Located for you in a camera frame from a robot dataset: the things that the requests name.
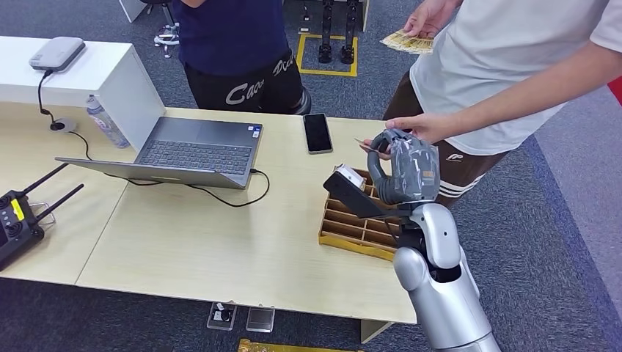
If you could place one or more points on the stack of brown cards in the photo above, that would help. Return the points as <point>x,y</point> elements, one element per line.
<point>408,44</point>

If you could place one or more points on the office chair base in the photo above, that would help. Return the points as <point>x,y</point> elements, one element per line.
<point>167,36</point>

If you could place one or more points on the black smartphone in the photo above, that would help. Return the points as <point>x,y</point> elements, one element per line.
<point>317,133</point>

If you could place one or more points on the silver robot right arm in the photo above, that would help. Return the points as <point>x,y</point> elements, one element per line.
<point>447,291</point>

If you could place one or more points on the white cabinet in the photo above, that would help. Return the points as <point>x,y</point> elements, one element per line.
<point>87,73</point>

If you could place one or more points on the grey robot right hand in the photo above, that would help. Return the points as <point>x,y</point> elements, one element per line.
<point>413,170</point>

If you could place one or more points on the person in dark shirt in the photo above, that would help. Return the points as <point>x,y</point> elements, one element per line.
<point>233,44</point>

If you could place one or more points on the black wrist camera with pale box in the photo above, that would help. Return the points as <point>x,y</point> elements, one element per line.
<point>352,194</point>

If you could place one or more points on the person's right hand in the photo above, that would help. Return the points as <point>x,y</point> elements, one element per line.
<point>427,19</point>

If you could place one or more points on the person's left hand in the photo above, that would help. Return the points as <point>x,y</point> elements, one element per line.
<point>432,127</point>

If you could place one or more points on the black remote controller with antennas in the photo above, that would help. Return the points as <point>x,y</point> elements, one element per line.
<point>14,233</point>

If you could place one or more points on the grey flat box device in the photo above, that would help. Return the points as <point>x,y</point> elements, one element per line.
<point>57,53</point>

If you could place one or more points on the gold foil sheet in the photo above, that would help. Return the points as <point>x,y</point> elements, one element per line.
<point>291,347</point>

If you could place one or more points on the brown printed card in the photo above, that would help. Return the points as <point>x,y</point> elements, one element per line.
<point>362,144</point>

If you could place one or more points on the person's left forearm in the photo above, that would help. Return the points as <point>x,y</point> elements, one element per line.
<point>534,87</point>

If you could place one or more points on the clear acrylic stand with part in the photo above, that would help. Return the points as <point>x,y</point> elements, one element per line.
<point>222,316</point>

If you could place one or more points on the clear plastic water bottle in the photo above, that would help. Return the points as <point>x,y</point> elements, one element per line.
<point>108,126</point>

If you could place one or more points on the wooden slotted card tray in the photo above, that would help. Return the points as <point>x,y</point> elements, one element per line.
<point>350,228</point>

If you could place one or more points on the black robot leg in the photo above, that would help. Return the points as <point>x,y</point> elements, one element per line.
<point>348,34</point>
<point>325,34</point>

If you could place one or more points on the person in white shirt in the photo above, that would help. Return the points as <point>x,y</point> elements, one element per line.
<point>495,63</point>

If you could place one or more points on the grey open laptop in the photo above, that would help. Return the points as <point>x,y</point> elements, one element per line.
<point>194,155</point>

